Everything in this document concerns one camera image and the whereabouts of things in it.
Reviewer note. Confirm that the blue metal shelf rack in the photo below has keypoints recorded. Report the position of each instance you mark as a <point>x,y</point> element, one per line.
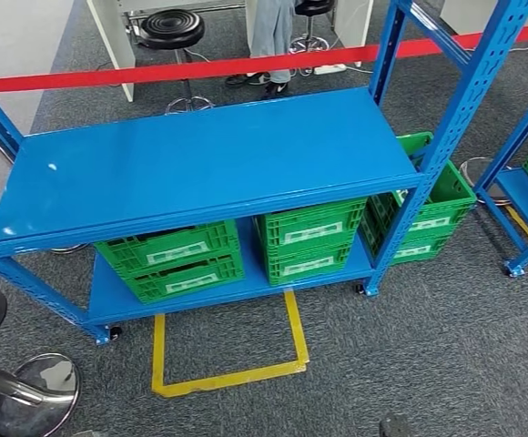
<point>200,163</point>
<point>519,193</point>

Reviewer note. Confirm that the red barrier belt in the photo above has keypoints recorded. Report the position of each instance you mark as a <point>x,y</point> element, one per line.
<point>200,69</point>

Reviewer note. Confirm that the white power strip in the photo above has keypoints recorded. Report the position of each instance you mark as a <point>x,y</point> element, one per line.
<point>330,69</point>

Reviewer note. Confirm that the person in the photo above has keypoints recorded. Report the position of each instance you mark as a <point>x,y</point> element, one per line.
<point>270,36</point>

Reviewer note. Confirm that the black round stool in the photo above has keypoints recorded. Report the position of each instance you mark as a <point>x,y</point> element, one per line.
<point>312,9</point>
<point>173,30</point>

